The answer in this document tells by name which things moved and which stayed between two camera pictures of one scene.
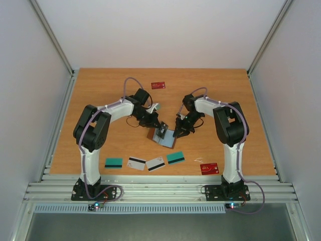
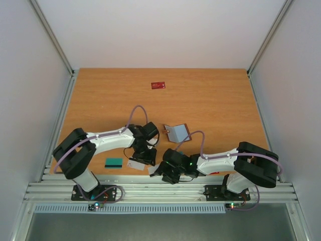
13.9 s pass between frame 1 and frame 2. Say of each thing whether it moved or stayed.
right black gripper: moved
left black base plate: stayed
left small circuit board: stayed
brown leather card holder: moved
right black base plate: stayed
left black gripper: moved
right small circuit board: stayed
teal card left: stayed
